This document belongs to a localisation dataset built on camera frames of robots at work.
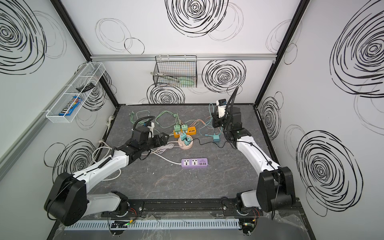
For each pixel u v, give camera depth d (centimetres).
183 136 94
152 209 75
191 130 102
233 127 63
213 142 99
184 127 99
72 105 73
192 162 87
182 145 96
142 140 66
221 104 71
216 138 99
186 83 99
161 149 94
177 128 95
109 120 112
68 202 40
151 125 78
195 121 108
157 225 77
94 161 89
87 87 79
